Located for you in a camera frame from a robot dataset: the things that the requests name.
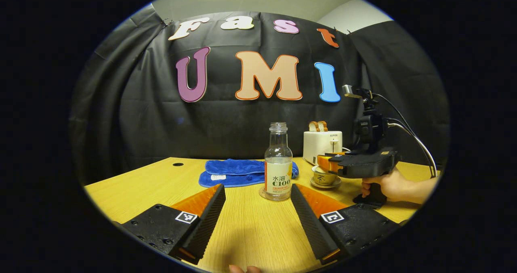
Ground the cream toaster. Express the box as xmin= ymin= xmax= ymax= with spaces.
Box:
xmin=303 ymin=130 xmax=343 ymax=165

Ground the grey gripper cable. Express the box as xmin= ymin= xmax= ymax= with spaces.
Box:
xmin=387 ymin=122 xmax=437 ymax=177

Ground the clear water bottle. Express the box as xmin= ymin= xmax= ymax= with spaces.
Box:
xmin=264 ymin=122 xmax=293 ymax=201

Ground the cream teacup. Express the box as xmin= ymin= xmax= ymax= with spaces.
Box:
xmin=311 ymin=169 xmax=340 ymax=186

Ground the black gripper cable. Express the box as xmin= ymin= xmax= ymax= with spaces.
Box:
xmin=374 ymin=93 xmax=439 ymax=179

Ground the blue towel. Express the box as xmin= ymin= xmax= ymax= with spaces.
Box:
xmin=198 ymin=159 xmax=300 ymax=188

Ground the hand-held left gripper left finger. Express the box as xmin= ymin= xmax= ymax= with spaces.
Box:
xmin=121 ymin=184 xmax=227 ymax=265

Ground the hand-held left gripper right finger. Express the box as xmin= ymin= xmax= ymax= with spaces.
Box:
xmin=290 ymin=183 xmax=400 ymax=265

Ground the round cork coaster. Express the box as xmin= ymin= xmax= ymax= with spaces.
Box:
xmin=258 ymin=186 xmax=295 ymax=202

